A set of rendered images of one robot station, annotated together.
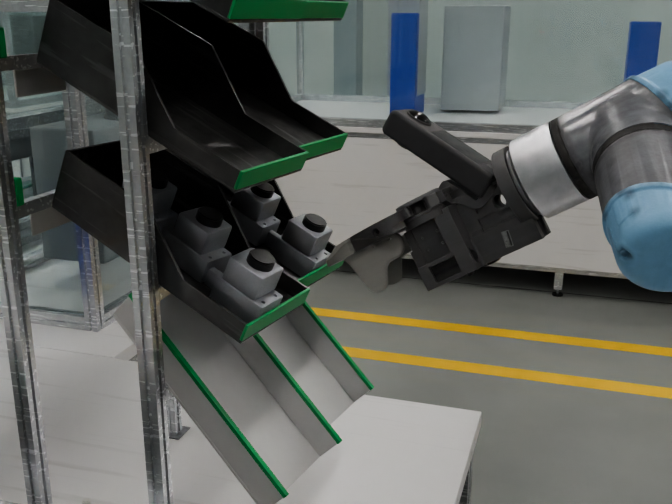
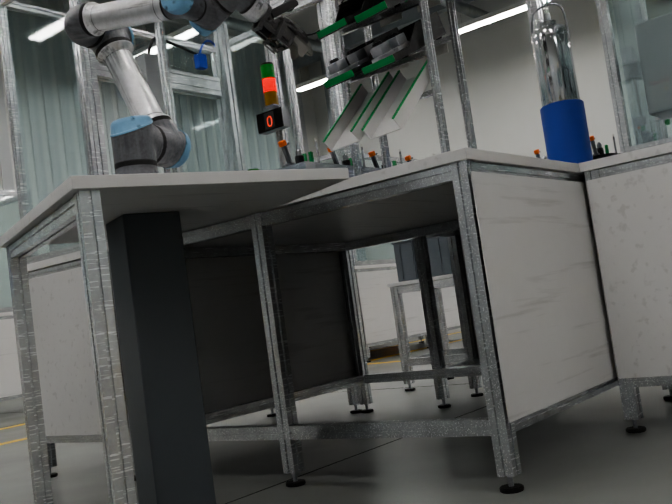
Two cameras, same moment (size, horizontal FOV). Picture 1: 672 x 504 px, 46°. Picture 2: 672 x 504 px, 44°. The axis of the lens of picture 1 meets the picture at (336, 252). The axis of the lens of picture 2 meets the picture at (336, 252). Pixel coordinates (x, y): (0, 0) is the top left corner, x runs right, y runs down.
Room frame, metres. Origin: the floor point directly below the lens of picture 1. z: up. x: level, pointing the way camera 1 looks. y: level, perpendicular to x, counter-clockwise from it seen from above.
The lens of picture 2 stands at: (1.59, -2.28, 0.50)
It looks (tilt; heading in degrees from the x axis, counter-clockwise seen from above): 4 degrees up; 110
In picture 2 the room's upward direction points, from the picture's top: 8 degrees counter-clockwise
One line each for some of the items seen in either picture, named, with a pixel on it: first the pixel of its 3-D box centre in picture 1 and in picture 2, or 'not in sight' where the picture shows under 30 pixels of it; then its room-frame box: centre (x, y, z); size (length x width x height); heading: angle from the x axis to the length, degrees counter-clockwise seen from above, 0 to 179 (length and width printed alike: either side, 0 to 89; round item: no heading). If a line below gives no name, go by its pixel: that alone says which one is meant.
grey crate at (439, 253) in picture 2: not in sight; (458, 253); (0.61, 2.37, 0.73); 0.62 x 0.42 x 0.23; 162
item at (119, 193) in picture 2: not in sight; (158, 211); (0.35, -0.30, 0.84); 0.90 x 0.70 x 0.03; 142
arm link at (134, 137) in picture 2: not in sight; (134, 140); (0.32, -0.34, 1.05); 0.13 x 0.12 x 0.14; 84
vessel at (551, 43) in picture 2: not in sight; (553, 54); (1.40, 0.80, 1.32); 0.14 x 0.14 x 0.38
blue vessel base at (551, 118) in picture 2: not in sight; (567, 141); (1.40, 0.80, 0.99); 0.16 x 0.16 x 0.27
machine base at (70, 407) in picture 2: not in sight; (205, 345); (-0.29, 0.98, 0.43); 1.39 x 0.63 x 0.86; 72
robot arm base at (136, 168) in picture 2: not in sight; (137, 181); (0.32, -0.34, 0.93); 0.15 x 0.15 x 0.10
